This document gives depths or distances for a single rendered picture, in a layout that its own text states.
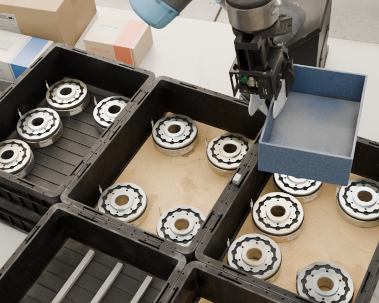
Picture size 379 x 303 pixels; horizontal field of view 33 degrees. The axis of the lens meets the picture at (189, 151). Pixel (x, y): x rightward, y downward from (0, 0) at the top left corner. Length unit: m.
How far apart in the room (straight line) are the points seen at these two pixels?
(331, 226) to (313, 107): 0.26
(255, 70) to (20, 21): 1.10
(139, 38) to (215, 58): 0.22
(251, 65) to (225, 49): 0.92
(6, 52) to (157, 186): 0.70
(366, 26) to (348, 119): 1.98
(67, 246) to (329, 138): 0.57
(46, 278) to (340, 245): 0.58
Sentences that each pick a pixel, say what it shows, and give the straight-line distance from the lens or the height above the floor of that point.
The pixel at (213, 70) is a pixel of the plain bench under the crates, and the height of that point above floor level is 0.70.
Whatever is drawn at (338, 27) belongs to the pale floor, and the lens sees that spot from 3.11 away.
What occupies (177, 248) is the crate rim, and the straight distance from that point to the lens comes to 1.17.
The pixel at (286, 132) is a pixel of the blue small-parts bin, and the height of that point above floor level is 1.07.
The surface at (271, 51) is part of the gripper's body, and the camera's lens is 1.01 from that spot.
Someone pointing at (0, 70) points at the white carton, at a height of 0.75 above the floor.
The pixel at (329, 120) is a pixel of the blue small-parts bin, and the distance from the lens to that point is 1.17.
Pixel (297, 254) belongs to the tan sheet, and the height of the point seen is 0.83.
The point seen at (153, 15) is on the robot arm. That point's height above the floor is 1.32.
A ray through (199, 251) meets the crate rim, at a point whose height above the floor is 0.93.
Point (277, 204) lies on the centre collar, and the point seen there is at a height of 0.87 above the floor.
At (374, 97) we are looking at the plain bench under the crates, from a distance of 1.76.
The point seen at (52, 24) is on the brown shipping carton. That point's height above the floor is 0.81.
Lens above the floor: 1.91
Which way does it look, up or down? 49 degrees down
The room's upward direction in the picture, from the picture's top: 7 degrees counter-clockwise
